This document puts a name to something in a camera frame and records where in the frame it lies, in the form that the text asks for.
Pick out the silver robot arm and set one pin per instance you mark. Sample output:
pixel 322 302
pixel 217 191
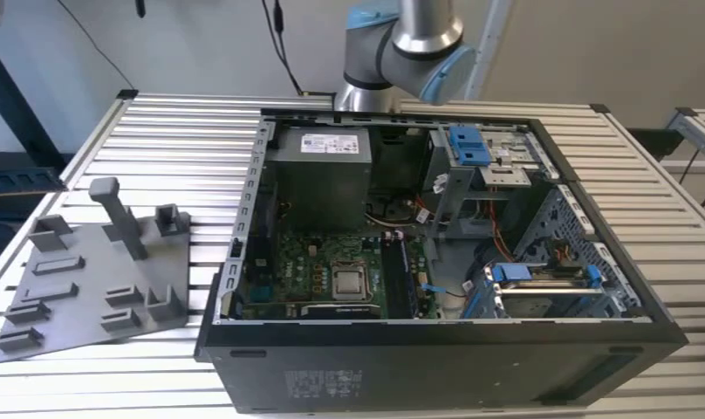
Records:
pixel 410 26

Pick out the black hanging tool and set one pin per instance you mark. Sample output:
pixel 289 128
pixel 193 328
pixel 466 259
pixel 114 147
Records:
pixel 140 8

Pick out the black PC case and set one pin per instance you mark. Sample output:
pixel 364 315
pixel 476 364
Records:
pixel 386 371

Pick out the dark blue metal post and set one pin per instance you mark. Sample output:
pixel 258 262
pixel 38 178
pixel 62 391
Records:
pixel 9 87

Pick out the dark floor box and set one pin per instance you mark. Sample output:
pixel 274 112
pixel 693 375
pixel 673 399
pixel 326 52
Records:
pixel 9 218

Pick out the grey metal drive cage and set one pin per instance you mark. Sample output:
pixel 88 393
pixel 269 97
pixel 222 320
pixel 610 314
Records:
pixel 460 192

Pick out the black box behind table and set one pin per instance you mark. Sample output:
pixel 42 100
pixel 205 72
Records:
pixel 654 144

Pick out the black table corner cap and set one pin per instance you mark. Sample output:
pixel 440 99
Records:
pixel 601 109
pixel 126 93

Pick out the silver CPU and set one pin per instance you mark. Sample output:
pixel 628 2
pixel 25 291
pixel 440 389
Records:
pixel 350 283

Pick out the black graphics card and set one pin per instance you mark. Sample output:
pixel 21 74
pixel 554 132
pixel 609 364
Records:
pixel 341 311

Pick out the grey parts rack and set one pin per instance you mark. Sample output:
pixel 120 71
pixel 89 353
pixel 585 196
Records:
pixel 90 270

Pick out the blue plastic drive latch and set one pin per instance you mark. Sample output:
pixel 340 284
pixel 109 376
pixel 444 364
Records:
pixel 464 135
pixel 472 157

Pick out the hard disk in blue carrier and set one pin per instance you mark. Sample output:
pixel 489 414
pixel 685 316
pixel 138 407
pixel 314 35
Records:
pixel 510 272

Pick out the grey power supply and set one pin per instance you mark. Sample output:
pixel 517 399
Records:
pixel 320 187

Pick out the green motherboard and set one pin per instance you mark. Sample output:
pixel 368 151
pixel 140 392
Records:
pixel 305 262

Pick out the dark slotted tray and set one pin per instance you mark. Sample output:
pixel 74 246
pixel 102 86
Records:
pixel 14 183

